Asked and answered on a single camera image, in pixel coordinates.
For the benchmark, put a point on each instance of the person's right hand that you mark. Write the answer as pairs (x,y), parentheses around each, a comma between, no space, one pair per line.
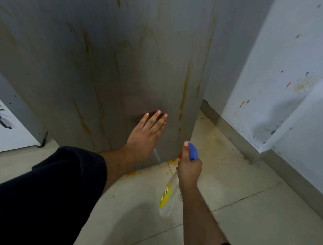
(189,169)

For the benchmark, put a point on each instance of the person's left hand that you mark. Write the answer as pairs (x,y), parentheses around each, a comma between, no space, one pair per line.
(145,138)

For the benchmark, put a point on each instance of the spray bottle blue nozzle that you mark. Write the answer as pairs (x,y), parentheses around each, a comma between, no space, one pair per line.
(167,197)

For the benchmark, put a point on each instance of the silver refrigerator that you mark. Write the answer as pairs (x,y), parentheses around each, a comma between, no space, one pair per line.
(101,63)

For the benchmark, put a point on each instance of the person's left forearm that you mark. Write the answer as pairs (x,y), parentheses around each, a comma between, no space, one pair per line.
(50,191)

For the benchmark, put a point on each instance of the person's right forearm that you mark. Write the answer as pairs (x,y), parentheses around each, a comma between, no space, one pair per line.
(199,219)

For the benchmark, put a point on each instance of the small white marble table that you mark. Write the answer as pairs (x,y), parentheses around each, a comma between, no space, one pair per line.
(12,138)

